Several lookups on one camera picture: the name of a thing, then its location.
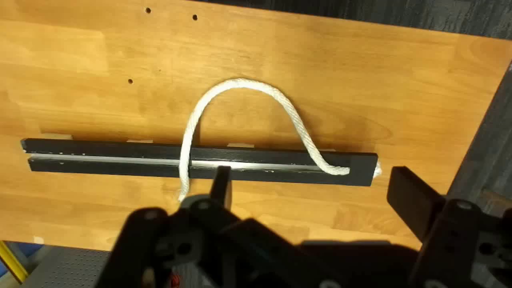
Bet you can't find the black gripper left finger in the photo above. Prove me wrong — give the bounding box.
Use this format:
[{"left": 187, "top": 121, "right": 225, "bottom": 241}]
[{"left": 94, "top": 164, "right": 300, "bottom": 288}]

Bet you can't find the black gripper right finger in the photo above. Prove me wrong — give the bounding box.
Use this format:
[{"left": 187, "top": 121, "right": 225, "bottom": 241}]
[{"left": 385, "top": 164, "right": 512, "bottom": 288}]

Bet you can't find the white braided rope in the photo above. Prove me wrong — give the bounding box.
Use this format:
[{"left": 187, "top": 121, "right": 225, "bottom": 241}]
[{"left": 176, "top": 76, "right": 352, "bottom": 202}]

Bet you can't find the long black board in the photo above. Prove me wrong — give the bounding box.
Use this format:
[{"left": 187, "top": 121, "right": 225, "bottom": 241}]
[{"left": 19, "top": 135, "right": 379, "bottom": 188}]

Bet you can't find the yellow bar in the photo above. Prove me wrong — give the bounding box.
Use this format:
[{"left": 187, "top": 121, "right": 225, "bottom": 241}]
[{"left": 0, "top": 238, "right": 30, "bottom": 284}]

